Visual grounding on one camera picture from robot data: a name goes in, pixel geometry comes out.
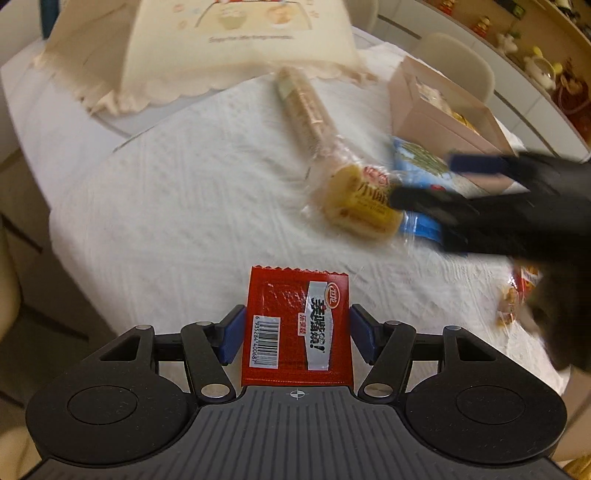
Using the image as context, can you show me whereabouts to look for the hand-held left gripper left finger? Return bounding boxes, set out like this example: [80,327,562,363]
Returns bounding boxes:
[98,305,245,401]

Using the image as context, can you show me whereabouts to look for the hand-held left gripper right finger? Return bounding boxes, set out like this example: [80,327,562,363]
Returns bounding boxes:
[349,304,497,402]

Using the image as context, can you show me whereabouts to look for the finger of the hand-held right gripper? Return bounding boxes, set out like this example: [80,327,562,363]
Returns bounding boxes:
[388,185,468,253]
[448,152,537,186]

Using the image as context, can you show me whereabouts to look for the blue snack packet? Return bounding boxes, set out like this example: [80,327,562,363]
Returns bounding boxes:
[392,137,458,244]

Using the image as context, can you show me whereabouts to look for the pink cardboard box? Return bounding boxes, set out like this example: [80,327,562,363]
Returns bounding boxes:
[388,56,532,195]

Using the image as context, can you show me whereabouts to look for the white sideboard cabinet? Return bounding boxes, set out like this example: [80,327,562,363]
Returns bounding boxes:
[376,0,591,155]

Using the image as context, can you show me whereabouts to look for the yellow cake in clear wrapper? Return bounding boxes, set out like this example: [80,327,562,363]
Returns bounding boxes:
[302,164,408,245]

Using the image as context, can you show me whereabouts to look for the clear red nut snack packet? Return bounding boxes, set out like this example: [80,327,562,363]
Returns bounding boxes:
[498,264,544,329]

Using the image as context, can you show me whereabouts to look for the brown plush toy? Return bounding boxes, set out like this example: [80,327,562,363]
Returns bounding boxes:
[551,58,591,134]

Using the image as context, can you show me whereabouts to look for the white vase figurine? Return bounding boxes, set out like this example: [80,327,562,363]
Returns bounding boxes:
[496,30,520,54]

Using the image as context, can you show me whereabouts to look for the white textured tablecloth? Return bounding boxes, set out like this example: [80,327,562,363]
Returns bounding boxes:
[46,34,573,393]

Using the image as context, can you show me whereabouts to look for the long clear biscuit packet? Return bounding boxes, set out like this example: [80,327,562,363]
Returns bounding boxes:
[276,66,356,172]

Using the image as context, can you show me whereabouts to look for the cartoon print food cover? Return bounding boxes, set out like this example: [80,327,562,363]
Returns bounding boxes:
[32,0,379,116]

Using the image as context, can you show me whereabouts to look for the wooden wall shelf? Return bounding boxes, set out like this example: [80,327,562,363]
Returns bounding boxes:
[420,0,591,97]

